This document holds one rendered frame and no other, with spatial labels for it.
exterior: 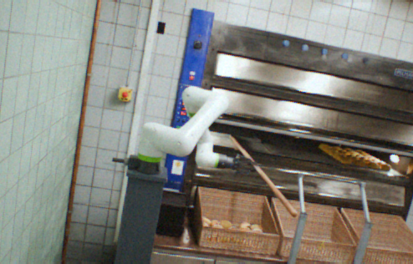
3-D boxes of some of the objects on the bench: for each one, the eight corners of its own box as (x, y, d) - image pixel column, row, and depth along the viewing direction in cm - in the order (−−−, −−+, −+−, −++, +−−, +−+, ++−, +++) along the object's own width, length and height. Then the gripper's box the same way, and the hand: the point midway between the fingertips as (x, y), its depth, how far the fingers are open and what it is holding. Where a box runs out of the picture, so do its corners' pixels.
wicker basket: (262, 228, 342) (270, 196, 337) (328, 237, 350) (336, 206, 345) (278, 256, 295) (287, 220, 290) (353, 266, 302) (363, 231, 297)
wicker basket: (191, 219, 333) (196, 185, 328) (259, 227, 342) (266, 195, 337) (197, 247, 285) (205, 209, 281) (276, 256, 295) (285, 220, 290)
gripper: (226, 149, 276) (262, 154, 279) (222, 172, 279) (257, 178, 282) (229, 151, 269) (265, 158, 272) (224, 175, 271) (259, 181, 275)
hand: (256, 167), depth 277 cm, fingers closed on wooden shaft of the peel, 3 cm apart
